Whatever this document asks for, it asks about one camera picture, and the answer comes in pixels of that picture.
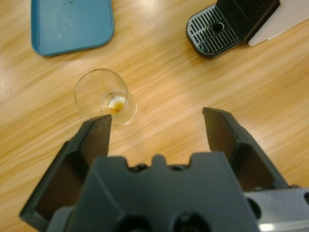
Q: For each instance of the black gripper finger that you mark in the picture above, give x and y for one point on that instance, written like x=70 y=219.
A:
x=246 y=159
x=70 y=169

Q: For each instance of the clear drinking glass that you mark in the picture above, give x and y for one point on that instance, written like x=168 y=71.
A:
x=91 y=96

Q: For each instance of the teal plastic tray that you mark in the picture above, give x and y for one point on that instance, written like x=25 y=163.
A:
x=72 y=24

